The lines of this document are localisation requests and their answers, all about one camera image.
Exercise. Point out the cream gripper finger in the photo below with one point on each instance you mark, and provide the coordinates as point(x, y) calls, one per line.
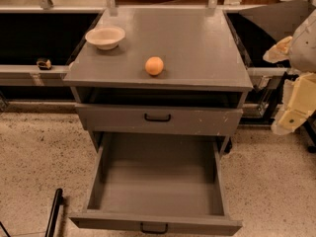
point(298, 104)
point(279, 51)

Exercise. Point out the orange fruit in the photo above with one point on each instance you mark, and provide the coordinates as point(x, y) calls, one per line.
point(154, 66)

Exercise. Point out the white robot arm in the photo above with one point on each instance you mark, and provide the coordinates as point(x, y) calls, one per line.
point(302, 54)

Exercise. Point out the grey drawer cabinet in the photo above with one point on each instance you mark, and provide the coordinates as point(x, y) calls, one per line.
point(202, 65)

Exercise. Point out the open grey drawer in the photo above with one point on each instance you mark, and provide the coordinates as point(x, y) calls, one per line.
point(157, 178)

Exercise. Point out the closed grey drawer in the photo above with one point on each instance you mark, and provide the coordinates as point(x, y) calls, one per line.
point(144, 119)

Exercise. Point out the cream ceramic bowl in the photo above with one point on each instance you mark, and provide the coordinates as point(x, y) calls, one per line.
point(105, 38)

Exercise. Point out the small black yellow object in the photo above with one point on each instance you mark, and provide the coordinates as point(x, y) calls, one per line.
point(44, 64)

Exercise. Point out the black pole bottom left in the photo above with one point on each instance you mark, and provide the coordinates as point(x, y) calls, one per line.
point(56, 204)

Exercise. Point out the black drawer handle upper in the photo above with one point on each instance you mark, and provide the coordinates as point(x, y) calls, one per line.
point(148, 117)

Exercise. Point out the black drawer handle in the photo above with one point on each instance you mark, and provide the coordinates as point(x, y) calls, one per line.
point(148, 117)
point(150, 228)

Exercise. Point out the black drawer handle lower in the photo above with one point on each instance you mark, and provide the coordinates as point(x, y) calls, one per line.
point(150, 228)

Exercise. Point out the grey side shelf rail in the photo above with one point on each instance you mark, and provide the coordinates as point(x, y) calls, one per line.
point(31, 75)

